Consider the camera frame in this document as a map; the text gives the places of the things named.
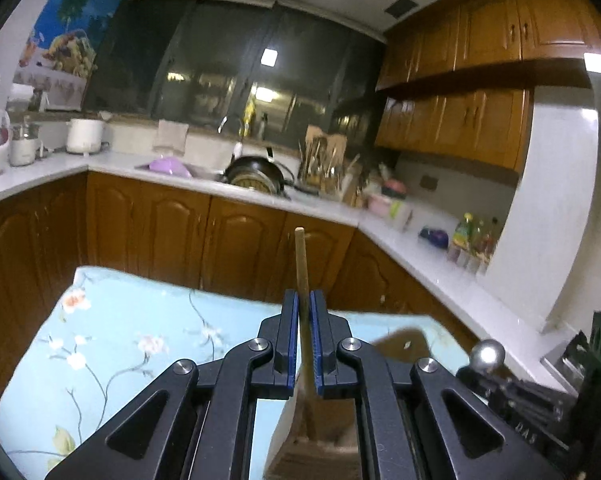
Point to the beige hanging towel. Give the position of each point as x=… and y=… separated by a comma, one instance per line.
x=170, y=136

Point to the wooden upper cabinets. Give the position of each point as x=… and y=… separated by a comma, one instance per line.
x=480, y=35

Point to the chrome sink faucet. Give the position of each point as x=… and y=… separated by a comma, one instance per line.
x=226, y=122

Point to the tropical fruit wall poster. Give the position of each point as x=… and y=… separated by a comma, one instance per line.
x=75, y=20

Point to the dark kitchen window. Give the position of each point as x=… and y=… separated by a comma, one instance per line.
x=205, y=60

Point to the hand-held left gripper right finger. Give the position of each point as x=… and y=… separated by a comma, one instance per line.
x=316, y=345

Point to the dark sauce bottle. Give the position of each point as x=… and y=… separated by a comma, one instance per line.
x=486, y=237

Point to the purple plastic basin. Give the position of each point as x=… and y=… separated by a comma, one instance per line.
x=169, y=166

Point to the wooden lower cabinets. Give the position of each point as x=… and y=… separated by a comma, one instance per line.
x=170, y=230

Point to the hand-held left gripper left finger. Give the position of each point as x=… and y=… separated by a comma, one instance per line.
x=291, y=345

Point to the ceiling vent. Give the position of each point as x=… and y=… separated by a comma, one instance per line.
x=401, y=6

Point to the green drink bottle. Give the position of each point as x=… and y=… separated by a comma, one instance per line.
x=464, y=232

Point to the wooden chopstick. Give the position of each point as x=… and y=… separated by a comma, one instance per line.
x=301, y=265

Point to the wall power outlet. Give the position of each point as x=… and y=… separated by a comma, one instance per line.
x=429, y=182

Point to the wooden cabinets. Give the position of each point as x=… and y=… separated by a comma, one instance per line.
x=170, y=230
x=480, y=35

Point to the black frying pan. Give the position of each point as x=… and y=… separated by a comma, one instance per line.
x=253, y=172

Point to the wooden cutlery drying rack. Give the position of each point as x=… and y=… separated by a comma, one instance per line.
x=323, y=160

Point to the white electric pot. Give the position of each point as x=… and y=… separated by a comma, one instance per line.
x=84, y=136

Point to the blue floral tablecloth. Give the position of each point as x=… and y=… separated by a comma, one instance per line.
x=130, y=320

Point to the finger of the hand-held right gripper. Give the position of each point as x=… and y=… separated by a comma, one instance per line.
x=485, y=360

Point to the wooden utensil holder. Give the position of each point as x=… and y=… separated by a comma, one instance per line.
x=325, y=460

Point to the blue plastic container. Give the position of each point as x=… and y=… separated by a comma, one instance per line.
x=433, y=237

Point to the yellow bottle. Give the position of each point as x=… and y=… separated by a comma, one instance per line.
x=251, y=117

